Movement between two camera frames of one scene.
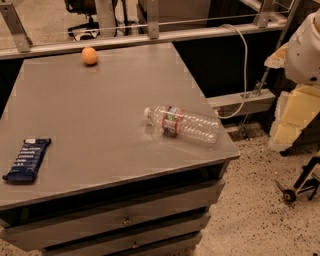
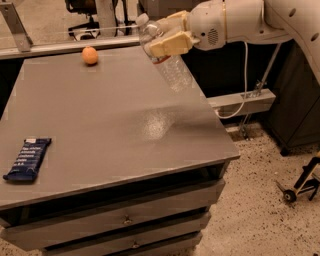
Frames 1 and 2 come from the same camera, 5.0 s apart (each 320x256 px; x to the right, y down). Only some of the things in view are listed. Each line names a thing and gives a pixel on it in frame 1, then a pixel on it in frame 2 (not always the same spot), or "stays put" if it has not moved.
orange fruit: (89, 55) stays put
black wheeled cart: (304, 182) stays put
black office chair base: (84, 7) stays put
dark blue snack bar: (28, 160) stays put
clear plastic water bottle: (176, 122) to (171, 67)
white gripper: (304, 55) to (206, 26)
